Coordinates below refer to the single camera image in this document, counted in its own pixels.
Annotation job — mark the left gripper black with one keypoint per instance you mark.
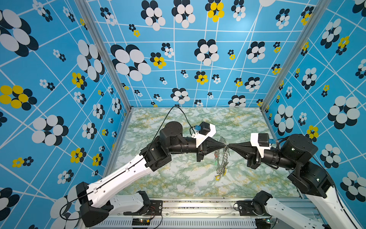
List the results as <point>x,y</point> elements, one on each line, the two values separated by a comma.
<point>204,149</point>

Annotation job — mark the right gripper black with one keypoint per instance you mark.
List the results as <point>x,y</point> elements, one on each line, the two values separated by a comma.
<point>254,158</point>

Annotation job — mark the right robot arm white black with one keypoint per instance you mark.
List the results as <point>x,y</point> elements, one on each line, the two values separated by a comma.
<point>294,153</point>

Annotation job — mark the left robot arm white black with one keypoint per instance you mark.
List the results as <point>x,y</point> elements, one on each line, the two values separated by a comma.
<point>98,199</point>

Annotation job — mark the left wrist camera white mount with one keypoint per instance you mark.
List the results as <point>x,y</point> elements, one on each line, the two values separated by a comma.
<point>202,132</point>

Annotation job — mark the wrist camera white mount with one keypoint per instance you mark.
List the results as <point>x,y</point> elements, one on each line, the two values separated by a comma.
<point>261,141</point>
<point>202,132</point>

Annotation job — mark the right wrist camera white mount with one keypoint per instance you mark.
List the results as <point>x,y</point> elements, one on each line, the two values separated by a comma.
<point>261,141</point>

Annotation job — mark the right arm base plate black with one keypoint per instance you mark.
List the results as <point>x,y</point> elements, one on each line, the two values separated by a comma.
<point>252,208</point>

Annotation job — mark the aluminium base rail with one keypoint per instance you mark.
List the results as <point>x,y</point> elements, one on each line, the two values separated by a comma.
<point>218,213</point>

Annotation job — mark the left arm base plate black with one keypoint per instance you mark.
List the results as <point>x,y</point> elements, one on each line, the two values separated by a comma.
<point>154,208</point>

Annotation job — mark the left corner aluminium post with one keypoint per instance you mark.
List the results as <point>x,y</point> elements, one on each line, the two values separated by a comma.
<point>92,28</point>

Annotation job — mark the corner aluminium post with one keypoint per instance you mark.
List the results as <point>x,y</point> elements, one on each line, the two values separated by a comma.
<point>92,28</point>
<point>319,11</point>

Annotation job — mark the right corner aluminium post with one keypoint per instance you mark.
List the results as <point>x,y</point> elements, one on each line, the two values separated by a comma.
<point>319,11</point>

